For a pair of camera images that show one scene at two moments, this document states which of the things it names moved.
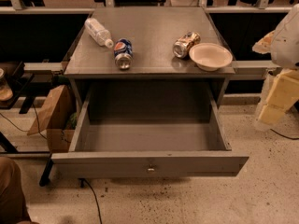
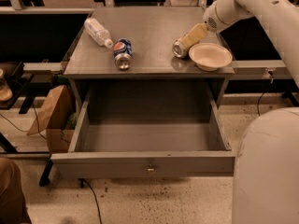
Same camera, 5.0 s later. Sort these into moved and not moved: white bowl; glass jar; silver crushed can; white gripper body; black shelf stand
Moved: white gripper body
Not moved: silver crushed can; black shelf stand; white bowl; glass jar
